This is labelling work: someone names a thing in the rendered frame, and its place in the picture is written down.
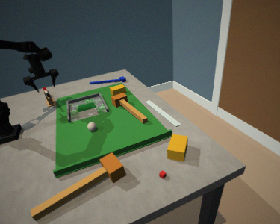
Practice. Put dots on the yellow box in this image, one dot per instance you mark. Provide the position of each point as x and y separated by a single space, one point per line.
177 147
117 89

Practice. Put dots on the small red cube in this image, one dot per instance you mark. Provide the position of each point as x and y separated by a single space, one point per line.
163 174

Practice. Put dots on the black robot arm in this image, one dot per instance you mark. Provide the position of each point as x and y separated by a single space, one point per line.
34 59

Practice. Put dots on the white golf ball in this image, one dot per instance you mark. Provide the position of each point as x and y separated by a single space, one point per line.
91 126

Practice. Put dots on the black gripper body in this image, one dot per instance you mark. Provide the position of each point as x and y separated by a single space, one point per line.
39 73

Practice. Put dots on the white flat strip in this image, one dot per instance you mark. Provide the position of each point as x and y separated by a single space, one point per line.
163 113

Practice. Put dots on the green flat mat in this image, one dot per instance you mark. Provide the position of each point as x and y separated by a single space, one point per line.
114 129

